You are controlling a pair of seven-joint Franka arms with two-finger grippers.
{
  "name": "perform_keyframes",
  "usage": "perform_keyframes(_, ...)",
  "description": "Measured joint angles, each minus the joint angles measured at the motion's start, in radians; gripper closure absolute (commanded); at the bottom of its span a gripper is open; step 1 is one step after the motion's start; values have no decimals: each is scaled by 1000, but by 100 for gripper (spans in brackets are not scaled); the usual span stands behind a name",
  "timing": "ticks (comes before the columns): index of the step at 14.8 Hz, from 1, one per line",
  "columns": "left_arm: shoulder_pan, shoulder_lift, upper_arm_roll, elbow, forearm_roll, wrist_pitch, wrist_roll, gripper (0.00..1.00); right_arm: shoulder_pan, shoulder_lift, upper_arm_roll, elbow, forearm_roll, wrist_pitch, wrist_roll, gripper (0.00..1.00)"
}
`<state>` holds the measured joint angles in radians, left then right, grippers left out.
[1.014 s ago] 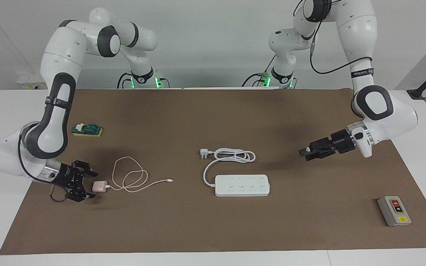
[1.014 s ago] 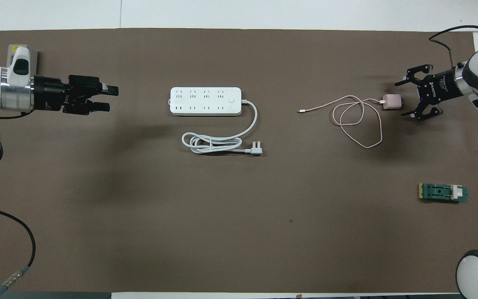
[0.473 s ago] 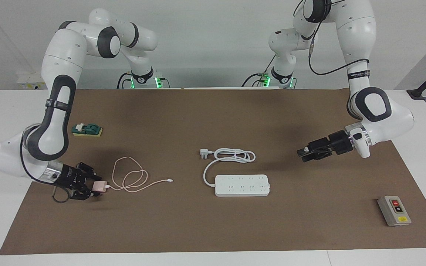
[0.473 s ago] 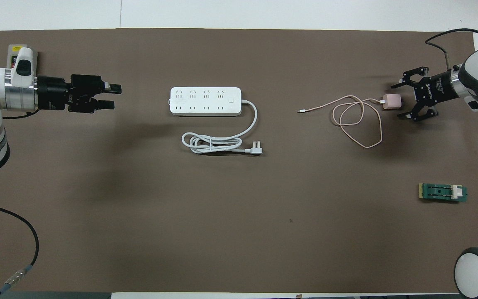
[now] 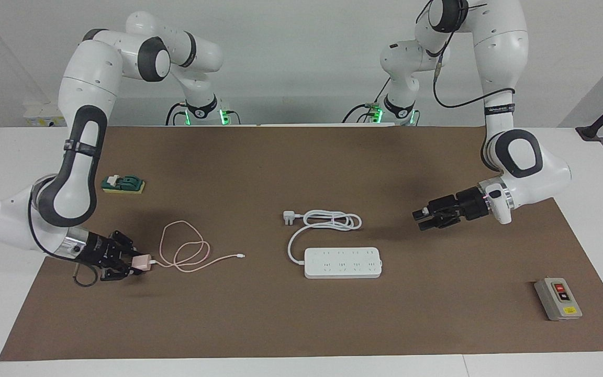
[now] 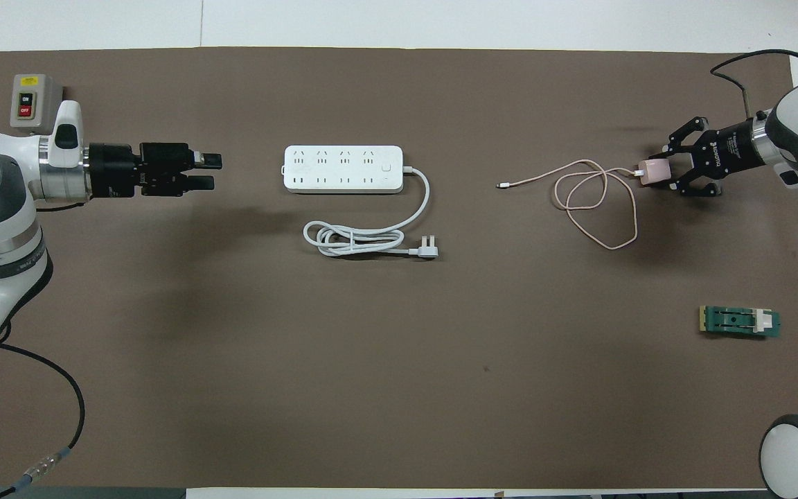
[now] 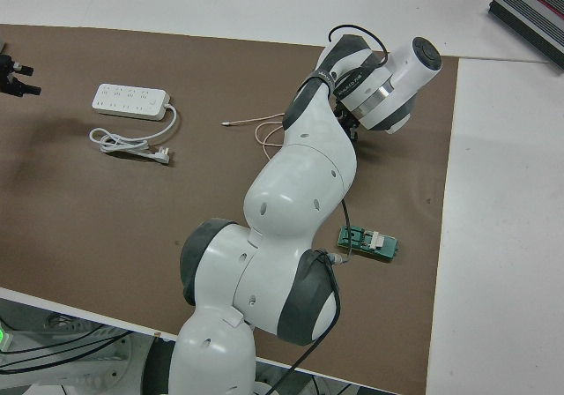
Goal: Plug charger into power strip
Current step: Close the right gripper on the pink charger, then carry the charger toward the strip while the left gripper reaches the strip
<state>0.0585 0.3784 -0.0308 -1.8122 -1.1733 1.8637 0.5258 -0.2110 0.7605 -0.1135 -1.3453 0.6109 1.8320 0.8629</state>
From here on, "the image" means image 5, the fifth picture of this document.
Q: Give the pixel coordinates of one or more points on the brown table mat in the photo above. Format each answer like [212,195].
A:
[301,314]

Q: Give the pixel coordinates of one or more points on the white power strip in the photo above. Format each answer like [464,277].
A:
[343,263]

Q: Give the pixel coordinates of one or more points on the grey on-off switch box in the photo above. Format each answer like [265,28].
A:
[558,299]

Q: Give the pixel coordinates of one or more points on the white background boxes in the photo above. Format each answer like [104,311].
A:
[45,114]

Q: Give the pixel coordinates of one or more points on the pink charger block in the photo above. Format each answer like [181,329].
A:
[142,263]

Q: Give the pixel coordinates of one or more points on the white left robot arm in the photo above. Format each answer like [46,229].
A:
[505,63]

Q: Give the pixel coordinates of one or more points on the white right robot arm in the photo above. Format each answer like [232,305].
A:
[84,84]

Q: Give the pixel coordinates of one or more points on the green knife switch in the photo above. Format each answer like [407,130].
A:
[123,184]

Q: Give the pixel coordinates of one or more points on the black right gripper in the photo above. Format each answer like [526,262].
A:
[100,252]

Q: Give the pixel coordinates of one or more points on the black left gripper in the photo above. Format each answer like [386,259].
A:
[466,205]

